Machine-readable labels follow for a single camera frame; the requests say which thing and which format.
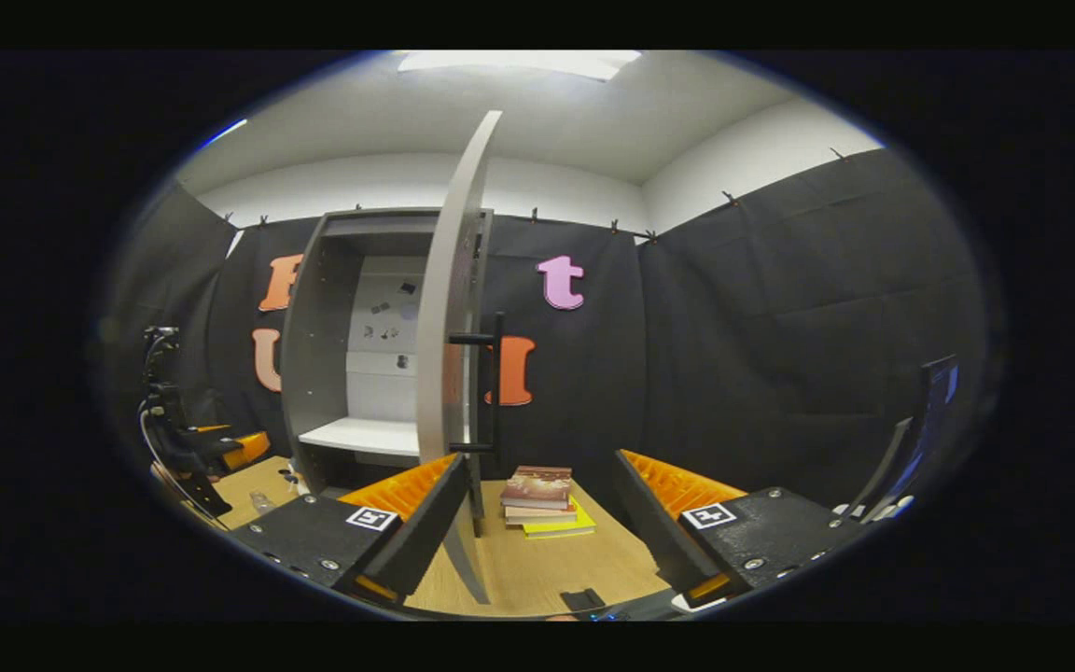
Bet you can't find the dark monitor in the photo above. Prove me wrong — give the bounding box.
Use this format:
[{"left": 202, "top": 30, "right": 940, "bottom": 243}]
[{"left": 831, "top": 355, "right": 960, "bottom": 524}]

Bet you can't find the beige cabinet door black handle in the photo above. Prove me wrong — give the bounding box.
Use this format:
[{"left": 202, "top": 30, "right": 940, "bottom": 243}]
[{"left": 414, "top": 110, "right": 507, "bottom": 606}]

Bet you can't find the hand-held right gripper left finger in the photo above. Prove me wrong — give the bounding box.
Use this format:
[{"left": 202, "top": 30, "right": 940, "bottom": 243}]
[{"left": 228, "top": 453, "right": 473, "bottom": 605}]

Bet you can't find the brown cover book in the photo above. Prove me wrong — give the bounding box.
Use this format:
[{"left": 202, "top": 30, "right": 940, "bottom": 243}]
[{"left": 500, "top": 465, "right": 574, "bottom": 511}]

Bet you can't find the yellow book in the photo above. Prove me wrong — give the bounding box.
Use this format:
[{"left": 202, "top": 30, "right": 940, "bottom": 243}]
[{"left": 523, "top": 497, "right": 598, "bottom": 541}]

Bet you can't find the rectangular ceiling light panel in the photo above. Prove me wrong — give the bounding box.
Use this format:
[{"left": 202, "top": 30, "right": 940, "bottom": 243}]
[{"left": 396, "top": 50, "right": 643, "bottom": 82}]

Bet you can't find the black backdrop cloth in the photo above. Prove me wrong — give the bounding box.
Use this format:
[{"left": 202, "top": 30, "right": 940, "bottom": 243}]
[{"left": 113, "top": 149, "right": 986, "bottom": 524}]

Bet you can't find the dark grey cabinet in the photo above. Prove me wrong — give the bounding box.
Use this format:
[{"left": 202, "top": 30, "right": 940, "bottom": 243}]
[{"left": 278, "top": 207, "right": 494, "bottom": 497}]

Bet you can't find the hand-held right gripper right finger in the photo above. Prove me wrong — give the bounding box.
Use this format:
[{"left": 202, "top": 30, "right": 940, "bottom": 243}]
[{"left": 612, "top": 447, "right": 867, "bottom": 599}]

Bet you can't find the thin pale book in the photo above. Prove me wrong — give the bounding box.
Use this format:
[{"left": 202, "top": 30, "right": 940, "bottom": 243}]
[{"left": 504, "top": 504, "right": 579, "bottom": 526}]

